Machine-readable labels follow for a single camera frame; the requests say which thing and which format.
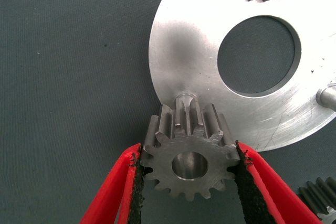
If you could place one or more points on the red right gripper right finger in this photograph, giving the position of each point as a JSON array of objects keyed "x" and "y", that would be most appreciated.
[{"x": 275, "y": 195}]

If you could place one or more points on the dark grey table cloth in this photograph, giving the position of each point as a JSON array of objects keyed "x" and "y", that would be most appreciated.
[{"x": 65, "y": 77}]

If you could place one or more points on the round metal carrier plate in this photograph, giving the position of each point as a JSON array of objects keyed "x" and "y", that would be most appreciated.
[{"x": 189, "y": 51}]

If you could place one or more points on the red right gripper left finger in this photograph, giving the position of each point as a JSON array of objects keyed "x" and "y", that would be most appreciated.
[{"x": 113, "y": 197}]

